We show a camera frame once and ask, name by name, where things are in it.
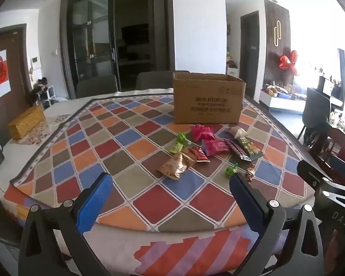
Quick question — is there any pink striped snack packet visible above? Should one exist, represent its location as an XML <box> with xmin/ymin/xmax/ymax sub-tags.
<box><xmin>224</xmin><ymin>138</ymin><xmax>252</xmax><ymax>161</ymax></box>

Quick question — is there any white yellow snack packet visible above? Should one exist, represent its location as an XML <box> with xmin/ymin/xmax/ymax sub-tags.
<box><xmin>228</xmin><ymin>126</ymin><xmax>249</xmax><ymax>139</ymax></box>

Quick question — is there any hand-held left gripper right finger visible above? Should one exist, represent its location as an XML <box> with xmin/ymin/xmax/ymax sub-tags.
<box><xmin>229</xmin><ymin>174</ymin><xmax>324</xmax><ymax>276</ymax></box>

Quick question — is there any small red brown candy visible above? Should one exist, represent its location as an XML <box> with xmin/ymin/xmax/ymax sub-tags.
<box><xmin>245</xmin><ymin>164</ymin><xmax>256</xmax><ymax>182</ymax></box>

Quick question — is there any yellow woven box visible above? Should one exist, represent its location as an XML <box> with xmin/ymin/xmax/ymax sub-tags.
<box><xmin>8</xmin><ymin>106</ymin><xmax>46</xmax><ymax>140</ymax></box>

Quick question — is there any gold wall decoration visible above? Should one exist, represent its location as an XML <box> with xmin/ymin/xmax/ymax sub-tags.
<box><xmin>274</xmin><ymin>21</ymin><xmax>285</xmax><ymax>47</ymax></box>

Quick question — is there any brown cardboard box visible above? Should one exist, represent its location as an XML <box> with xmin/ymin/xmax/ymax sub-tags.
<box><xmin>172</xmin><ymin>71</ymin><xmax>247</xmax><ymax>125</ymax></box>

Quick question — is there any light green snack packet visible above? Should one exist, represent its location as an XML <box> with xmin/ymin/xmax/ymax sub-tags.
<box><xmin>169</xmin><ymin>143</ymin><xmax>185</xmax><ymax>155</ymax></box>

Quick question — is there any white storage shelf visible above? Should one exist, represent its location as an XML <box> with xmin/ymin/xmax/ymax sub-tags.
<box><xmin>226</xmin><ymin>59</ymin><xmax>239</xmax><ymax>77</ymax></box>

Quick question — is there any brown wooden door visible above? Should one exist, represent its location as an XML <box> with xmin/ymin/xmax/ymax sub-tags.
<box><xmin>0</xmin><ymin>24</ymin><xmax>32</xmax><ymax>147</ymax></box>

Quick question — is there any red white door poster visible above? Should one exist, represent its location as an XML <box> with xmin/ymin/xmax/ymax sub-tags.
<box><xmin>0</xmin><ymin>49</ymin><xmax>11</xmax><ymax>99</ymax></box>

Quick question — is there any white low cabinet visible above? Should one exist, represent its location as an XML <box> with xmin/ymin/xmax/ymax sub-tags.
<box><xmin>260</xmin><ymin>88</ymin><xmax>308</xmax><ymax>112</ymax></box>

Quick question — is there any brown paper snack packet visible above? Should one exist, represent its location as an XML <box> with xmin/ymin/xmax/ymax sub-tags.
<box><xmin>157</xmin><ymin>153</ymin><xmax>196</xmax><ymax>181</ymax></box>

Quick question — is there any clutter of boxes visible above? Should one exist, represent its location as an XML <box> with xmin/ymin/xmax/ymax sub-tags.
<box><xmin>264</xmin><ymin>82</ymin><xmax>305</xmax><ymax>100</ymax></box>

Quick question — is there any colourful chequered tablecloth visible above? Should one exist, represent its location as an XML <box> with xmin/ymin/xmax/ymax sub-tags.
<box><xmin>10</xmin><ymin>93</ymin><xmax>317</xmax><ymax>233</ymax></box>

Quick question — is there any crumpled magenta snack packet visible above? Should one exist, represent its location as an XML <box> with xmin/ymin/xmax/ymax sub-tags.
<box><xmin>190</xmin><ymin>124</ymin><xmax>216</xmax><ymax>142</ymax></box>

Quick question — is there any red ribbon bow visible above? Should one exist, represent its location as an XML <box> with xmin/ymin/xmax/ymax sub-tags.
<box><xmin>279</xmin><ymin>50</ymin><xmax>299</xmax><ymax>75</ymax></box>

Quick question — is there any dark upholstered chair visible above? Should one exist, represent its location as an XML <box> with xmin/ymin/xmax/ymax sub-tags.
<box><xmin>299</xmin><ymin>88</ymin><xmax>331</xmax><ymax>146</ymax></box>

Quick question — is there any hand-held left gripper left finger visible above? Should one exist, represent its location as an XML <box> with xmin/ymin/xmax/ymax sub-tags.
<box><xmin>19</xmin><ymin>172</ymin><xmax>114</xmax><ymax>276</ymax></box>

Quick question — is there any grey dining chair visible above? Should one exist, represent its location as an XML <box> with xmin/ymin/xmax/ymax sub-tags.
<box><xmin>136</xmin><ymin>71</ymin><xmax>190</xmax><ymax>90</ymax></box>
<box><xmin>75</xmin><ymin>74</ymin><xmax>118</xmax><ymax>99</ymax></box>

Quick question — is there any bright green wrapped candy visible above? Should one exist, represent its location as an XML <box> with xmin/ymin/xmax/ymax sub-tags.
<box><xmin>177</xmin><ymin>132</ymin><xmax>192</xmax><ymax>147</ymax></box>

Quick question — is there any person's right hand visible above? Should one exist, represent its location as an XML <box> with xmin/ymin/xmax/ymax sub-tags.
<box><xmin>324</xmin><ymin>230</ymin><xmax>345</xmax><ymax>276</ymax></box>

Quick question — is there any dark interior door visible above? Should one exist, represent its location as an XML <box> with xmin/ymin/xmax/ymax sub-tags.
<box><xmin>241</xmin><ymin>11</ymin><xmax>261</xmax><ymax>98</ymax></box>

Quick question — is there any dark green snack packet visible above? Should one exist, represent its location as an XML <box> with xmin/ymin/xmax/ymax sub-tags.
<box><xmin>236</xmin><ymin>136</ymin><xmax>264</xmax><ymax>161</ymax></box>

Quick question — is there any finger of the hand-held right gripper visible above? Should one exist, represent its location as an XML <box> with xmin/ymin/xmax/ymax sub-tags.
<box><xmin>297</xmin><ymin>160</ymin><xmax>332</xmax><ymax>186</ymax></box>
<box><xmin>331</xmin><ymin>156</ymin><xmax>345</xmax><ymax>176</ymax></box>

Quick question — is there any dark glass sliding door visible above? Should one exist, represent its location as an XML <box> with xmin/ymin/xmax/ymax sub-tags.
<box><xmin>60</xmin><ymin>0</ymin><xmax>176</xmax><ymax>98</ymax></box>

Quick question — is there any small green wrapped candy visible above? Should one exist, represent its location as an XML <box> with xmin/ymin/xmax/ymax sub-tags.
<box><xmin>225</xmin><ymin>163</ymin><xmax>239</xmax><ymax>178</ymax></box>

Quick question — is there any dark slatted wall panel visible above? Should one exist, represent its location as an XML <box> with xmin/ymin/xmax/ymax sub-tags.
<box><xmin>264</xmin><ymin>0</ymin><xmax>291</xmax><ymax>84</ymax></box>

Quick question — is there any wooden chair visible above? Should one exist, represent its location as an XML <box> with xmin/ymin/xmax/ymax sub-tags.
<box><xmin>308</xmin><ymin>126</ymin><xmax>345</xmax><ymax>179</ymax></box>

